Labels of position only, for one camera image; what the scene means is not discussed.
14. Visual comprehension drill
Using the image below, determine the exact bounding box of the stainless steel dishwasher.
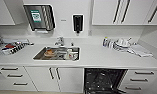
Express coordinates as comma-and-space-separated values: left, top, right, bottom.
83, 67, 129, 94

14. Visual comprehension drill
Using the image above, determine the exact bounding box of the chrome sink pump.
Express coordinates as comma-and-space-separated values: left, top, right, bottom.
70, 40, 75, 47

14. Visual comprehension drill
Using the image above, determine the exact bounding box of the white mug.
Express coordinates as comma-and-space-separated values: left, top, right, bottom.
67, 49, 76, 59

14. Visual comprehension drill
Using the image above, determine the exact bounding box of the white plate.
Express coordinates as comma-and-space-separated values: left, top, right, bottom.
64, 53, 80, 61

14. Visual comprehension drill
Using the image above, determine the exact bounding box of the chrome faucet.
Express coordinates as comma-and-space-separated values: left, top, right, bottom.
54, 36, 65, 47

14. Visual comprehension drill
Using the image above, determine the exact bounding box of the black soap dispenser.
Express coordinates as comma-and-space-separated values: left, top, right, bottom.
72, 13, 84, 35

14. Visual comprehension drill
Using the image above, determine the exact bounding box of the dish soap bottle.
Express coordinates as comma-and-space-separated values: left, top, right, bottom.
101, 36, 109, 48

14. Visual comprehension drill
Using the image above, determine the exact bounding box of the orange food container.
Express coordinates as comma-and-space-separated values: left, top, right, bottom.
43, 48, 57, 57

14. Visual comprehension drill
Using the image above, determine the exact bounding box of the small white bottle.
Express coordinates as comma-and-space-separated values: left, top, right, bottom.
108, 39, 114, 49

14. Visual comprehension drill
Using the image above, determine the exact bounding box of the white sink base cabinet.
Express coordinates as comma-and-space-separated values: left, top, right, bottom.
24, 66, 85, 94

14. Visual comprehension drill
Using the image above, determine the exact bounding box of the stainless steel sink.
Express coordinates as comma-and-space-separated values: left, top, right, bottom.
32, 45, 81, 62

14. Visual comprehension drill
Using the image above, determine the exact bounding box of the stack of white plates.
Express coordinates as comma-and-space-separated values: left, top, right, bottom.
113, 38, 132, 52

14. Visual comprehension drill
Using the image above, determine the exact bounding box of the white cup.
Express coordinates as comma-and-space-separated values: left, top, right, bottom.
117, 38, 127, 46

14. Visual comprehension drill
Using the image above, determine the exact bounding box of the steel paper towel dispenser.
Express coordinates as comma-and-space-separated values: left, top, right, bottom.
23, 3, 57, 34

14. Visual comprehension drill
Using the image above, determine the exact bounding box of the dish drying rack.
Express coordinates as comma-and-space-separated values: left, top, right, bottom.
0, 35, 32, 55

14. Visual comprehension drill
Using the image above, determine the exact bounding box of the red kitchen item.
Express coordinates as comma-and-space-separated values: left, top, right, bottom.
4, 43, 16, 50

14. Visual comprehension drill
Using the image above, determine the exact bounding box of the white drawer stack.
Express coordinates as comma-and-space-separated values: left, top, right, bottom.
118, 68, 157, 94
0, 64, 38, 93

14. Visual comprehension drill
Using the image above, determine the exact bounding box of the white wall outlet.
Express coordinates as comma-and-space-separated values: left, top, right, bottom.
87, 29, 93, 37

